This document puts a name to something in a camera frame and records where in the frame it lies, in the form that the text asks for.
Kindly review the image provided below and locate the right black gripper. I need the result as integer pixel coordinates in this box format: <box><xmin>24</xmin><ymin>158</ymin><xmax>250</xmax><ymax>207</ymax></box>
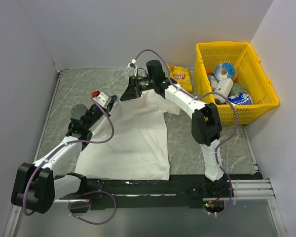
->
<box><xmin>121</xmin><ymin>75</ymin><xmax>156</xmax><ymax>101</ymax></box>

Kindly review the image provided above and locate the white t-shirt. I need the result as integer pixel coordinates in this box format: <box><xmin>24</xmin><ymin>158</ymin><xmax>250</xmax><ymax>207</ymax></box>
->
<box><xmin>75</xmin><ymin>90</ymin><xmax>180</xmax><ymax>180</ymax></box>

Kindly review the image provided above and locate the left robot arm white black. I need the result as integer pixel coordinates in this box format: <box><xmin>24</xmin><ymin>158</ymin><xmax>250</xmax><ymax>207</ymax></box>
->
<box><xmin>11</xmin><ymin>91</ymin><xmax>117</xmax><ymax>216</ymax></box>

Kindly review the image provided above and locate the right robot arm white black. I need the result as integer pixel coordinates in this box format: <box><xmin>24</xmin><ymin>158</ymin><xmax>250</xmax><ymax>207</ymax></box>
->
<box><xmin>120</xmin><ymin>59</ymin><xmax>223</xmax><ymax>197</ymax></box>

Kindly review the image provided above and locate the yellow Lays chips bag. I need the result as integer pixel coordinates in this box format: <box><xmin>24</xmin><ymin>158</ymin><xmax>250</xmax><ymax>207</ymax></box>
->
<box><xmin>167</xmin><ymin>64</ymin><xmax>193</xmax><ymax>93</ymax></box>

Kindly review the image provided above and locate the white plastic bottle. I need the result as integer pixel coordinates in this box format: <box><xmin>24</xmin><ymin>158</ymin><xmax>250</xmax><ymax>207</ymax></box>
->
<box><xmin>214</xmin><ymin>78</ymin><xmax>234</xmax><ymax>104</ymax></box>

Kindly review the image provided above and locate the blue white tape roll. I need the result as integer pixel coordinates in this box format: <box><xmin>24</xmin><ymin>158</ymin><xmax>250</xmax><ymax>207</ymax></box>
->
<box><xmin>214</xmin><ymin>62</ymin><xmax>236</xmax><ymax>82</ymax></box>

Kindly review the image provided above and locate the green round melon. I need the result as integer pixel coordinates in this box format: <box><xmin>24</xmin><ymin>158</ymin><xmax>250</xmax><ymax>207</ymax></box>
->
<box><xmin>228</xmin><ymin>83</ymin><xmax>246</xmax><ymax>97</ymax></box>

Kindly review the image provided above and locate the blue white snack packet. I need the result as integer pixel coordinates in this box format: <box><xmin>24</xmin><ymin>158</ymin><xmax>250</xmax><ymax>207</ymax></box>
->
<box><xmin>228</xmin><ymin>92</ymin><xmax>253</xmax><ymax>105</ymax></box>

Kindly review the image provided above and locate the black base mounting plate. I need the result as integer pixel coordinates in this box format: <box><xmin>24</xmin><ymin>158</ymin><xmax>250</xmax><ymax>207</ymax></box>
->
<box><xmin>54</xmin><ymin>174</ymin><xmax>262</xmax><ymax>210</ymax></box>

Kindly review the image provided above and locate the yellow plastic basket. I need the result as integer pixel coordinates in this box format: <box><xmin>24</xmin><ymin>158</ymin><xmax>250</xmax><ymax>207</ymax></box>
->
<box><xmin>194</xmin><ymin>41</ymin><xmax>280</xmax><ymax>125</ymax></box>

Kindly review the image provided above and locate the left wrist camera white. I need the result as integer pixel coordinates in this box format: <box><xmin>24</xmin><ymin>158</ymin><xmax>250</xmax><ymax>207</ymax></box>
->
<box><xmin>91</xmin><ymin>90</ymin><xmax>111</xmax><ymax>109</ymax></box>

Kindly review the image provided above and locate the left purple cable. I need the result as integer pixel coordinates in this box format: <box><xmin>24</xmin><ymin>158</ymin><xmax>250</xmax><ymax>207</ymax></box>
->
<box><xmin>22</xmin><ymin>93</ymin><xmax>117</xmax><ymax>225</ymax></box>

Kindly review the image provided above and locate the purple cable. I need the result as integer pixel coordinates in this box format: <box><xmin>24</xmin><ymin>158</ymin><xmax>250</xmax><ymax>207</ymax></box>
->
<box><xmin>22</xmin><ymin>93</ymin><xmax>117</xmax><ymax>225</ymax></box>
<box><xmin>133</xmin><ymin>48</ymin><xmax>239</xmax><ymax>215</ymax></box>

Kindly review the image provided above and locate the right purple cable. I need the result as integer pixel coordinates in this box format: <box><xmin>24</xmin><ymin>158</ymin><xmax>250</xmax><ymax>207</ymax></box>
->
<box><xmin>133</xmin><ymin>48</ymin><xmax>239</xmax><ymax>215</ymax></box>

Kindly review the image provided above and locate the aluminium frame rail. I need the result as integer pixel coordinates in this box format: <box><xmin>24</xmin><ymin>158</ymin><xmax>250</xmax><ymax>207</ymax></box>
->
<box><xmin>232</xmin><ymin>179</ymin><xmax>275</xmax><ymax>199</ymax></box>

